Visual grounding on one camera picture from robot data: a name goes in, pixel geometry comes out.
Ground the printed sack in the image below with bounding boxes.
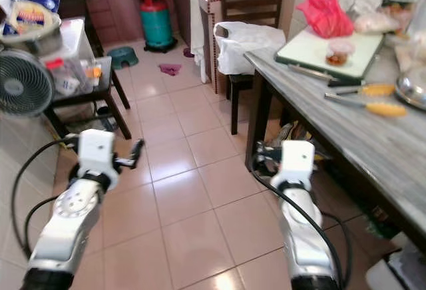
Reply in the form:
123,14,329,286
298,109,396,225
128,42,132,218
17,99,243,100
266,121,315,154

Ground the black side table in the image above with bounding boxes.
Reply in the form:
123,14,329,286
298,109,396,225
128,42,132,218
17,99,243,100
40,56,132,141

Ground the pink cloth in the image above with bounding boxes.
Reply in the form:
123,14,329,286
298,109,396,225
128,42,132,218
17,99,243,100
158,63,182,76

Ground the small green plastic stool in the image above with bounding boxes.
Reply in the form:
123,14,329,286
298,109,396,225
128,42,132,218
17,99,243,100
106,46,140,71

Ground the red capped white bottle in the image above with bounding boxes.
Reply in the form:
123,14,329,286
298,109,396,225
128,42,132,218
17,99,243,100
45,57,81,98

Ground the white plastic bag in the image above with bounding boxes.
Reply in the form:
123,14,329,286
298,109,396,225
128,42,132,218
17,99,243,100
213,22,287,76

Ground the green white cutting board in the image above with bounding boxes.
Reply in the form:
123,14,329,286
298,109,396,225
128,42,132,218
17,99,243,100
274,27,385,82

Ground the green gas cylinder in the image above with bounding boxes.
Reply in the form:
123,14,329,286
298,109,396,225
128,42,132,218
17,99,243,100
140,0,177,54

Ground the clear round food cup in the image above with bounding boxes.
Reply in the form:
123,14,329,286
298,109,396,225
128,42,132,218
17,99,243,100
325,40,356,67

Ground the clear plastic storage box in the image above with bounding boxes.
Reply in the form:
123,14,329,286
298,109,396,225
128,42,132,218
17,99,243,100
40,17,112,98

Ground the grey electric fan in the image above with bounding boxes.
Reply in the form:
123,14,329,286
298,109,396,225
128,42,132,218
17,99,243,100
0,49,56,118

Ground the white hanging cloth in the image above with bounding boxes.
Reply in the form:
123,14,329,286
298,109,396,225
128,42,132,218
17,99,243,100
188,0,208,84

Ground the steel cooking pot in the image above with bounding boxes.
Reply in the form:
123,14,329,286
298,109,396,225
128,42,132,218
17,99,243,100
0,12,62,57

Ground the red plastic bag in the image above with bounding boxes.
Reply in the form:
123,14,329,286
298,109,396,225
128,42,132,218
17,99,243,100
296,0,355,39

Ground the small steel bowl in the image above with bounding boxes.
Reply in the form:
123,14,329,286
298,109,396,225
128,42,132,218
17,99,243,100
394,66,426,110

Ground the white plastic box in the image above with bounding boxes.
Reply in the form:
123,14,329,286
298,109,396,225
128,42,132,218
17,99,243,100
365,233,426,290

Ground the clear bag of bread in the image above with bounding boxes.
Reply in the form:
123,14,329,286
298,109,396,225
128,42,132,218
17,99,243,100
353,12,401,36

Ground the blue yellow snack package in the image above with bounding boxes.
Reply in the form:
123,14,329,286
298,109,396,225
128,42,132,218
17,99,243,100
8,0,62,35

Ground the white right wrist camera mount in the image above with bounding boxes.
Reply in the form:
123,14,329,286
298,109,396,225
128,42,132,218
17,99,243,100
280,140,317,191

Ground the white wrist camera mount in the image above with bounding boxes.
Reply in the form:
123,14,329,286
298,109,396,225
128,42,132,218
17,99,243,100
280,140,317,191
77,129,117,174

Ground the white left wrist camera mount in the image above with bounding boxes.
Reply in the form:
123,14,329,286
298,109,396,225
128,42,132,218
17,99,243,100
77,129,117,174

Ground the black handled kitchen knife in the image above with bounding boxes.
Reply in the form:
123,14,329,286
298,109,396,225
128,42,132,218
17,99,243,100
288,63,367,88

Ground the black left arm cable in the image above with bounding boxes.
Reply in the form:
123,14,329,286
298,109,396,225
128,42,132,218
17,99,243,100
10,134,81,259

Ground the yellow handled kitchen tool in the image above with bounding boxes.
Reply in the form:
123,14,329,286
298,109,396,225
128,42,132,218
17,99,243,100
335,82,397,98
324,93,408,118

